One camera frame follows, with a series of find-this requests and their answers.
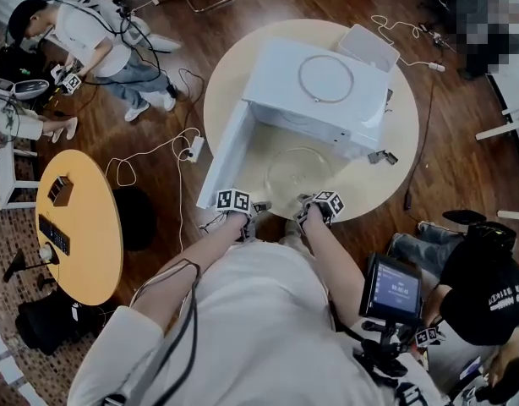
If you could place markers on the small grey metal bracket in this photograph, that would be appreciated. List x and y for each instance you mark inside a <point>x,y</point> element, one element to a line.
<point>377,157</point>
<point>391,158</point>

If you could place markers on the small white desk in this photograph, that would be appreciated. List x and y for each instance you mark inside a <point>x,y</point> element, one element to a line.
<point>10,176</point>

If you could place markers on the black keyboard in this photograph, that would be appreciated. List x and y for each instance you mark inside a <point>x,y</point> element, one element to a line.
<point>53,234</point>

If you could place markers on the black office chair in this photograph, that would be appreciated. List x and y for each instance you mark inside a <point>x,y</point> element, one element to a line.
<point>14,64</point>
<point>52,324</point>

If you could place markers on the round orange table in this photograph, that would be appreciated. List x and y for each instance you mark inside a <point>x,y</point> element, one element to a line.
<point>86,243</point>

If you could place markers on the person's white shirt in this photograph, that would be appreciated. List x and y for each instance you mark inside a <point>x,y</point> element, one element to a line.
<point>263,332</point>

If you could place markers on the white paper cup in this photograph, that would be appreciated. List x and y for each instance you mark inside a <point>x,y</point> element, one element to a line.
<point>45,252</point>

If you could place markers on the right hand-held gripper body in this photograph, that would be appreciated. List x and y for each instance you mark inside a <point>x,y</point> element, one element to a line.
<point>329,203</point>

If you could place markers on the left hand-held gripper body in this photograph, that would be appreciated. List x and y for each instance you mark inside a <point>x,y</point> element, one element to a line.
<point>234,201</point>

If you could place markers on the small circuit board gadget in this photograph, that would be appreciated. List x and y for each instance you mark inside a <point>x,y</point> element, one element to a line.
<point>437,36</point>

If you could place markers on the clear glass turntable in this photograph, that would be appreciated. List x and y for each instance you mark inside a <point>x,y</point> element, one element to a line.
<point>299,176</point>

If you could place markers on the white microwave oven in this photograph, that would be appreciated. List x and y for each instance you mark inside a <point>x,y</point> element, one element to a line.
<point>285,70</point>

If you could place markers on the white frame wooden desk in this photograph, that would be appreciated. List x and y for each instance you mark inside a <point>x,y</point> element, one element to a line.
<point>517,142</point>

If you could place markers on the black desk lamp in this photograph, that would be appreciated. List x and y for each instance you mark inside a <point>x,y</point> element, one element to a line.
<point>52,257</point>

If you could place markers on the grey shell backpack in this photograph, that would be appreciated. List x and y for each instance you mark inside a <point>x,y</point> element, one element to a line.
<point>29,88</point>

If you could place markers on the small white power strip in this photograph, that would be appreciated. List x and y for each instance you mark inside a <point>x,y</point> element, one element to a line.
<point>436,67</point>

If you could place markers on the person's left forearm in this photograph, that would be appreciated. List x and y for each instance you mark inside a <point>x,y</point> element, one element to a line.
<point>192,264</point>

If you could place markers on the person's right forearm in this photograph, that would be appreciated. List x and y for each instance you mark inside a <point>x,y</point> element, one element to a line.
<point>331,260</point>

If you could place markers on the white plastic tray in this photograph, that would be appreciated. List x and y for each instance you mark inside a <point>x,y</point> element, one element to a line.
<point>369,47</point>

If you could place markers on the wooden desk organizer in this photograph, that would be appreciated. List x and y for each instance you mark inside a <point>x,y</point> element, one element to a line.
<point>60,190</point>

